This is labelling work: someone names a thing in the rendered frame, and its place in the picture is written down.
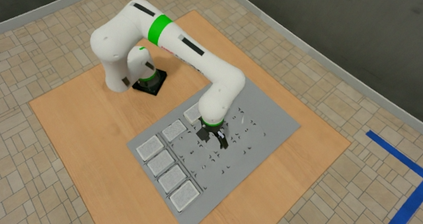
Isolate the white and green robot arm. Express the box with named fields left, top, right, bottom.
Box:
left=90, top=0, right=246, bottom=142

